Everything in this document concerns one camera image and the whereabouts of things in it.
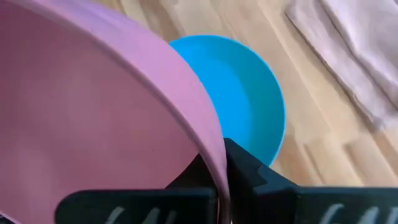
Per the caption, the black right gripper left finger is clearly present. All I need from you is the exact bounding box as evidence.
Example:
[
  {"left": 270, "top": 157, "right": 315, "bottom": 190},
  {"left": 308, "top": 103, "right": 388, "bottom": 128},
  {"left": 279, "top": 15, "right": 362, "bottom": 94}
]
[{"left": 55, "top": 154, "right": 218, "bottom": 224}]

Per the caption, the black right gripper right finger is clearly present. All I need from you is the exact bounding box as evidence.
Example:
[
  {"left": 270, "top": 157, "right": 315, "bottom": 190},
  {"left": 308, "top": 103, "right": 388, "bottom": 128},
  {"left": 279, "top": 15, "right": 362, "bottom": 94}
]
[{"left": 223, "top": 138, "right": 398, "bottom": 224}]

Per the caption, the pink plastic bowl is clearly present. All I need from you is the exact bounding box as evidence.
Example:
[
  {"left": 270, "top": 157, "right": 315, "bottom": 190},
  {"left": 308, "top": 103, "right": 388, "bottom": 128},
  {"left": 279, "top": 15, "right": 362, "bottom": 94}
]
[{"left": 0, "top": 0, "right": 231, "bottom": 224}]

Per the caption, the blue plastic plate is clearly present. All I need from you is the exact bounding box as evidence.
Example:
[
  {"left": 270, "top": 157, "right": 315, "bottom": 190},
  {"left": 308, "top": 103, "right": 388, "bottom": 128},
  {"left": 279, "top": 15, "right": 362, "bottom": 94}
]
[{"left": 169, "top": 34, "right": 287, "bottom": 167}]

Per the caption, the white cloth napkin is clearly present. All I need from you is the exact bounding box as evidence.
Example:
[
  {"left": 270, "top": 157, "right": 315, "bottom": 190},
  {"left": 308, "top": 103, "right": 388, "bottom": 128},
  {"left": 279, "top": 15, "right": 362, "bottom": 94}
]
[{"left": 285, "top": 0, "right": 398, "bottom": 127}]

